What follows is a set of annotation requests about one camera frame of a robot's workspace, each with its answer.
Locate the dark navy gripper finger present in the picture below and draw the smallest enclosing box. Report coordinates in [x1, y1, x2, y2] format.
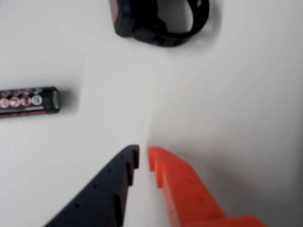
[44, 144, 140, 227]

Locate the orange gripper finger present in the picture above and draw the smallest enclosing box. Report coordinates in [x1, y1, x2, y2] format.
[147, 146, 267, 227]

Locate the black battery with red print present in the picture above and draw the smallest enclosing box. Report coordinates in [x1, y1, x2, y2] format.
[0, 86, 60, 119]

